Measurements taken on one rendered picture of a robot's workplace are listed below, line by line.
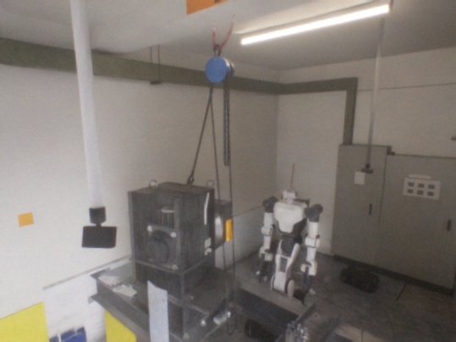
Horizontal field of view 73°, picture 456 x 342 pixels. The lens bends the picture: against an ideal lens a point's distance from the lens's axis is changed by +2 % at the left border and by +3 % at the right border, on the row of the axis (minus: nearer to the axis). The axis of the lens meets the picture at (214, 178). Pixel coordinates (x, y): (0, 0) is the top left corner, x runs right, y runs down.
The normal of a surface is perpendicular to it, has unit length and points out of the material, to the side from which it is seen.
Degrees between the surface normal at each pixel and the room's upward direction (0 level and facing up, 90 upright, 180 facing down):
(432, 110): 90
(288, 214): 90
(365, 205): 90
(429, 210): 90
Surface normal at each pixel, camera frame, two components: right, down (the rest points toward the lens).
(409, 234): -0.68, 0.14
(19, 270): 0.74, 0.12
